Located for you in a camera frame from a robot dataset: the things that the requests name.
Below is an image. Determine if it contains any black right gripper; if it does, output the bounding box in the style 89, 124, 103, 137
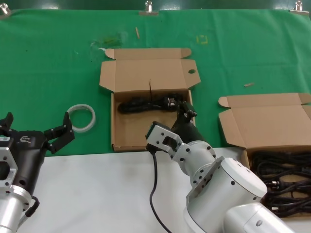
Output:
171, 100, 207, 145

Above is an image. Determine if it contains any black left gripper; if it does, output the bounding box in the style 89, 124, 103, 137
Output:
0, 111, 75, 196

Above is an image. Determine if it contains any cardboard box with lid hole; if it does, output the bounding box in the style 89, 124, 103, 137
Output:
99, 48, 201, 153

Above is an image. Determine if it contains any open brown cardboard box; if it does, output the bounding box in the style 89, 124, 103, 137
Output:
218, 93, 311, 219

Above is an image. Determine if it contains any clear tape roll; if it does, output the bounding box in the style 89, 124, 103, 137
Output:
67, 103, 97, 134

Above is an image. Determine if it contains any green table cloth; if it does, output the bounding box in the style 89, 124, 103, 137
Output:
0, 9, 311, 157

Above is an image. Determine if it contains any clear plastic wrapper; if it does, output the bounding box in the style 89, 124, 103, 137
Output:
91, 31, 128, 51

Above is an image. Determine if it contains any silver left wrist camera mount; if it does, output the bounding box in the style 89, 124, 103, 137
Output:
0, 135, 19, 189

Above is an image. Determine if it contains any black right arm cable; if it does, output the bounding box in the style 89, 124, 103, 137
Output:
145, 143, 175, 233

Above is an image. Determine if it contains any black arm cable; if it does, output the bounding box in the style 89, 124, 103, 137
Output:
18, 196, 40, 228
145, 143, 175, 233

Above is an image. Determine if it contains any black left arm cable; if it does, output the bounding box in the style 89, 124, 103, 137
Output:
18, 196, 40, 228

